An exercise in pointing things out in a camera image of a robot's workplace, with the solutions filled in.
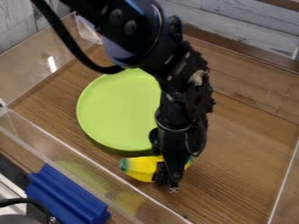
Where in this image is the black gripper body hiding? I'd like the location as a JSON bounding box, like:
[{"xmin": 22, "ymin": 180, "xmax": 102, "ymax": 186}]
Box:
[{"xmin": 149, "ymin": 113, "xmax": 210, "ymax": 176}]

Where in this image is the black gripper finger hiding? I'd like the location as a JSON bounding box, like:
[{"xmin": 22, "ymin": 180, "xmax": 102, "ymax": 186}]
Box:
[{"xmin": 154, "ymin": 162, "xmax": 181, "ymax": 193}]

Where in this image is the yellow toy banana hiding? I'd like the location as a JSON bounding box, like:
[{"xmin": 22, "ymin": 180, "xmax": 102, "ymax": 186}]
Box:
[{"xmin": 118, "ymin": 155, "xmax": 197, "ymax": 184}]

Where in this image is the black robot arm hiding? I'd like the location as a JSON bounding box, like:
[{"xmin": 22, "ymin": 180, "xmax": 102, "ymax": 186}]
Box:
[{"xmin": 62, "ymin": 0, "xmax": 217, "ymax": 192}]

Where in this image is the green round plate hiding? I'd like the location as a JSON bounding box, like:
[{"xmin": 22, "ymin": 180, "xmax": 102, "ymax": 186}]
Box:
[{"xmin": 77, "ymin": 69, "xmax": 161, "ymax": 152}]

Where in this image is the blue plastic clamp block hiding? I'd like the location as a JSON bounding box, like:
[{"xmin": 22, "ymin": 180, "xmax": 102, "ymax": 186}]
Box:
[{"xmin": 26, "ymin": 164, "xmax": 111, "ymax": 224}]

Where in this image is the black cable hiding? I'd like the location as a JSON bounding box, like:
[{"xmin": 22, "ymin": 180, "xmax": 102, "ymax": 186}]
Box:
[{"xmin": 31, "ymin": 0, "xmax": 127, "ymax": 75}]

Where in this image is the clear acrylic front wall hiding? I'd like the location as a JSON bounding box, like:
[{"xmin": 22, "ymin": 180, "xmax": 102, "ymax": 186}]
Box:
[{"xmin": 0, "ymin": 108, "xmax": 193, "ymax": 224}]

